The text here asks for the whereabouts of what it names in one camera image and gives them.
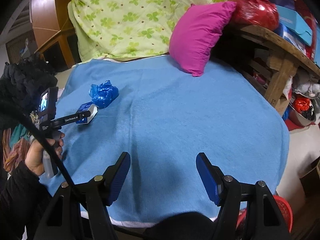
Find blue and white carton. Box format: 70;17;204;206
75;102;98;125

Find blue plastic bag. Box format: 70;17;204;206
89;80;119;109

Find person's left forearm black sleeve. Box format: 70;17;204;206
1;161;52;239

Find red mesh trash basket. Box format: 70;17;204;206
236;195;293;232

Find person's left hand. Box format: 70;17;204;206
24;133;65;177

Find teal garment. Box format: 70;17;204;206
9;124;30;148

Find black clothing pile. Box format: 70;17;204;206
1;56;57;114

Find pink yellow striped scarf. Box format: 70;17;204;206
2;128;30;173

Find wooden headboard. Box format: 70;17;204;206
30;0;75;72

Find metal basin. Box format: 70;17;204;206
289;103;316;127

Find blue towel blanket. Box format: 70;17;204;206
56;55;290;228

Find green clover quilt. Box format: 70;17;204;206
68;0;227;62

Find magenta pillow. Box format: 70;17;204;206
169;1;236;77

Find wooden table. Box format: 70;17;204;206
239;25;319;115

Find light blue shoe box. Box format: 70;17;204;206
276;5;312;46

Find red plastic bag on table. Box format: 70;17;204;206
228;0;279;31

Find black cable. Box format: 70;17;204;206
0;100;75;188

